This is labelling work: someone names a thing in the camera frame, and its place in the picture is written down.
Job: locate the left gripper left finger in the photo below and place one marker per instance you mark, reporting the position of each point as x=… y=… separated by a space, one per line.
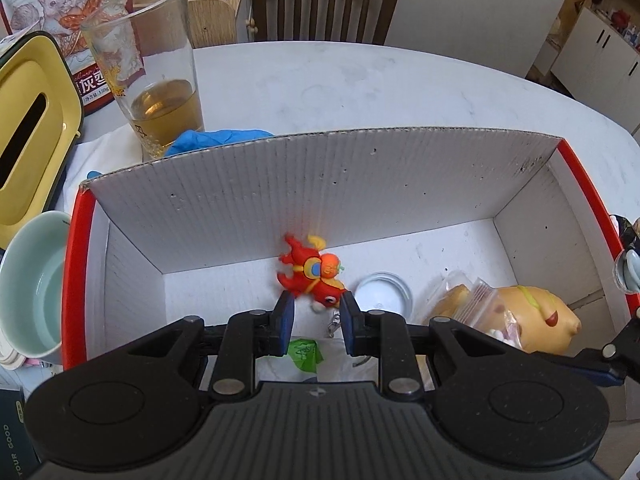
x=246 y=337

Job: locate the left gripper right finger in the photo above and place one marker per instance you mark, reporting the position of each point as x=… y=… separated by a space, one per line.
x=384 y=336

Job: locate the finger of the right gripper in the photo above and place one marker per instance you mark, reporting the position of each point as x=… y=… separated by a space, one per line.
x=610 y=366

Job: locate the green white glue stick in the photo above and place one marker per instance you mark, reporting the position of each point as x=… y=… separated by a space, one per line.
x=305 y=354

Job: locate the red cartoon keychain figure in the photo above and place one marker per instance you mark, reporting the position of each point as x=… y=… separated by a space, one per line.
x=313 y=271

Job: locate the white round lid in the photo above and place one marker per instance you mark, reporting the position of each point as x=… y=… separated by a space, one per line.
x=386 y=292

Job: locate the yellow plush toy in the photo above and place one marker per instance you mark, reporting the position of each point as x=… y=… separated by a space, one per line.
x=526 y=317

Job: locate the red white cardboard box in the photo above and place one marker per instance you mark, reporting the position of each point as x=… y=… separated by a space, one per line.
x=201 y=233

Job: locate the blue rubber glove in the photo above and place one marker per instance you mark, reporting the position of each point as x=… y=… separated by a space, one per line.
x=121 y=148

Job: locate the light green ceramic mug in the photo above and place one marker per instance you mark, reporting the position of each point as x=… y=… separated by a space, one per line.
x=31 y=287

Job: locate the dark green small box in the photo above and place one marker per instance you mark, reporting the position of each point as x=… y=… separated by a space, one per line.
x=18 y=458

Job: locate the white kitchen cabinets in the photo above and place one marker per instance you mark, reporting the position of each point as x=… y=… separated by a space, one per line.
x=599 y=62

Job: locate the yellow grey tissue box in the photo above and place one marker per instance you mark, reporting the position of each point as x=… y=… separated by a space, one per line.
x=41 y=115

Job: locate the tall glass with tea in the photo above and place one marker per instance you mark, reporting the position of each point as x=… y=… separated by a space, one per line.
x=144 y=52

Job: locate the red white snack bag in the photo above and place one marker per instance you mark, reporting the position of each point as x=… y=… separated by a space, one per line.
x=61 y=19

